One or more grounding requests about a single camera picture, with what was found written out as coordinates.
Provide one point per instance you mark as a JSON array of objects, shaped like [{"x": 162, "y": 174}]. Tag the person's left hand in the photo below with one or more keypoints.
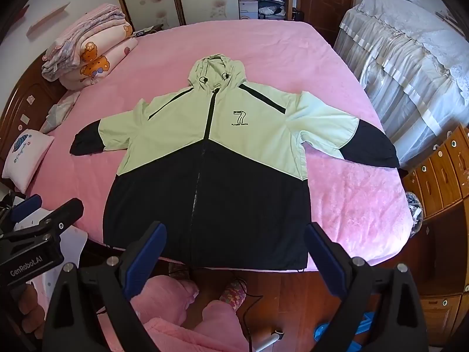
[{"x": 34, "y": 308}]

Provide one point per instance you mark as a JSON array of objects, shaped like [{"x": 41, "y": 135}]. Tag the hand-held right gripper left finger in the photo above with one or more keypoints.
[{"x": 146, "y": 260}]

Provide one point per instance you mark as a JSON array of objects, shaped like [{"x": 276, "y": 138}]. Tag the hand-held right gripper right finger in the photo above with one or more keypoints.
[{"x": 326, "y": 264}]

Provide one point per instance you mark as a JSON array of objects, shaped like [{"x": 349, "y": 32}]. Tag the white embroidered pillow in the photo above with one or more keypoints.
[{"x": 25, "y": 157}]

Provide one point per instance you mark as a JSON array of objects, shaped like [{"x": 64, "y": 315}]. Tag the pink wall strip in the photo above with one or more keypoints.
[{"x": 47, "y": 20}]

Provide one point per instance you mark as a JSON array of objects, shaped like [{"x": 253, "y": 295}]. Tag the blue plastic object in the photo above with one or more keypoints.
[{"x": 326, "y": 332}]

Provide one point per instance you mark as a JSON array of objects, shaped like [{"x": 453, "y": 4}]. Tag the folded pink cartoon quilt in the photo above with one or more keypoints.
[{"x": 106, "y": 55}]

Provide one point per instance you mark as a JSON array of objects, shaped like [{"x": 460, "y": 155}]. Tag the pink bed sheet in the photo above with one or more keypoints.
[{"x": 293, "y": 62}]

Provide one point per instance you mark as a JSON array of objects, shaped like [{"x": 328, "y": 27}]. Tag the folded pink striped blanket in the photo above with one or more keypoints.
[{"x": 84, "y": 25}]

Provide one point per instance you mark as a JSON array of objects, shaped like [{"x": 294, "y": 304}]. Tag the patterned cloth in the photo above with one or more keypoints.
[{"x": 416, "y": 209}]

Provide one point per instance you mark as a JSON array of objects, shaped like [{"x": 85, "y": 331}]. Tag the wooden drawer cabinet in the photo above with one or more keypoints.
[{"x": 439, "y": 176}]

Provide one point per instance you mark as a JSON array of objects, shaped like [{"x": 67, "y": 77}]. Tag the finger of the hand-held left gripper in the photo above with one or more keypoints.
[
  {"x": 66, "y": 212},
  {"x": 27, "y": 205}
]

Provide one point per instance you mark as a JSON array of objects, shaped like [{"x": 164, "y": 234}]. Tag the colourful knitted slipper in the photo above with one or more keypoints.
[{"x": 232, "y": 293}]

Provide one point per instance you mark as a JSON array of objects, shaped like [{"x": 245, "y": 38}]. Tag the person's pink pajama legs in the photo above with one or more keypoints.
[{"x": 212, "y": 330}]

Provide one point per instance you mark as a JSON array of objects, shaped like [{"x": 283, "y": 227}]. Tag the green and black hooded jacket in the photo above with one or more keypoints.
[{"x": 220, "y": 135}]

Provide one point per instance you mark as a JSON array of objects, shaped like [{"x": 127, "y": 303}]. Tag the grey crumpled cloth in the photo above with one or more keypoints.
[{"x": 58, "y": 113}]

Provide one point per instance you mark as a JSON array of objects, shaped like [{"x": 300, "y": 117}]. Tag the wooden headboard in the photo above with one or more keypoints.
[{"x": 22, "y": 95}]

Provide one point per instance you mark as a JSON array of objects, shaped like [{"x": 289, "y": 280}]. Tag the wooden door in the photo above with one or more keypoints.
[{"x": 326, "y": 0}]

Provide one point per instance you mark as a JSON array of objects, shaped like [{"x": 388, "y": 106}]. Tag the white tube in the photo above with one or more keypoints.
[{"x": 269, "y": 339}]

